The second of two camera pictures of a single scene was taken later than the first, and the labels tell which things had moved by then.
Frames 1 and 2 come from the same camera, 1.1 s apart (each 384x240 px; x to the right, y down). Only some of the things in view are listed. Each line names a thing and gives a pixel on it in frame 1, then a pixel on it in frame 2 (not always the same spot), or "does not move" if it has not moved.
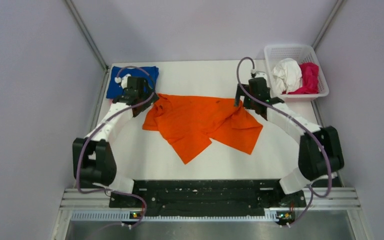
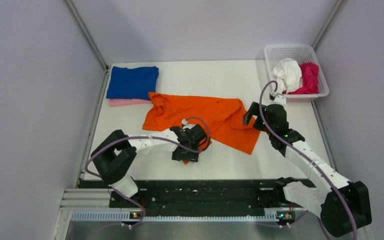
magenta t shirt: [310, 79] does not move
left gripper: [149, 102] to [191, 156]
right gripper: [239, 93] to [254, 110]
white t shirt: [288, 73] does not move
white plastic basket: [302, 53] does not move
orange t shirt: [193, 123] does not move
